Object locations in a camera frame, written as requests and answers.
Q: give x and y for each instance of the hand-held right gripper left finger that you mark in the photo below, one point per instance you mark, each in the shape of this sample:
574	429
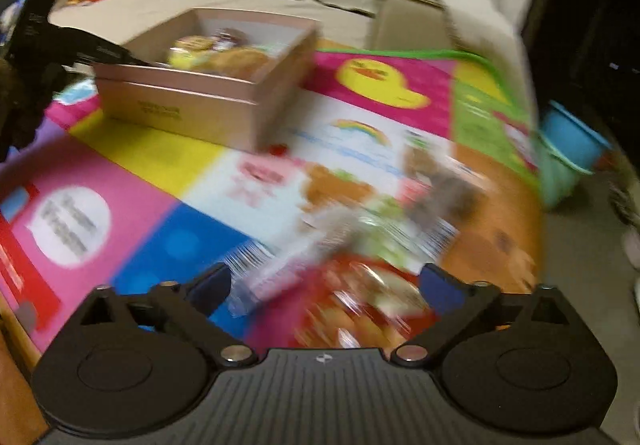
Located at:
212	287

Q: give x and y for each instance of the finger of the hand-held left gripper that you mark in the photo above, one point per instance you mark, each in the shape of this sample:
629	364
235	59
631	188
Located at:
105	52

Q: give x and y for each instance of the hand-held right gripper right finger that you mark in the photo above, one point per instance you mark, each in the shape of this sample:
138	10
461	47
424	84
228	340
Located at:
440	290

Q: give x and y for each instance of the yellow green snack packet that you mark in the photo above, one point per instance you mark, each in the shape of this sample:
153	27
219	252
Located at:
185	51

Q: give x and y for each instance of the red orange snack packet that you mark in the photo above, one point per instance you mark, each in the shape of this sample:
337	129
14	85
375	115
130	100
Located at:
360	295

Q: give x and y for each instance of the pink beige cardboard box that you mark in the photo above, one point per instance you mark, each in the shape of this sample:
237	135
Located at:
190	105

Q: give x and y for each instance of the brown spiral snack packet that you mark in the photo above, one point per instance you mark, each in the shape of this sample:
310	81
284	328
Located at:
226	37

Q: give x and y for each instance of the bread loaf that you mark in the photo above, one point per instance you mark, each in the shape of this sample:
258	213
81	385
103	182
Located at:
237	62

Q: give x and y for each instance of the colourful cartoon play mat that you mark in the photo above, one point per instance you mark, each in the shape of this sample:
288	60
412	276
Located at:
150	205

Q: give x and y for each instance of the green plastic basin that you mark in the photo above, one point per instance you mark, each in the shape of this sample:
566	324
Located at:
560	180

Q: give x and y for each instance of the blue plastic basin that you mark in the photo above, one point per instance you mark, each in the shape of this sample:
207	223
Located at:
575	135

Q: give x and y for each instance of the beige sofa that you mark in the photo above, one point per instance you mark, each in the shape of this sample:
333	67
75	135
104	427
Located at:
415	25

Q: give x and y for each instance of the beige fringed throw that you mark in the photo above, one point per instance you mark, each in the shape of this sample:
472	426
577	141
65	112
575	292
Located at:
480	25

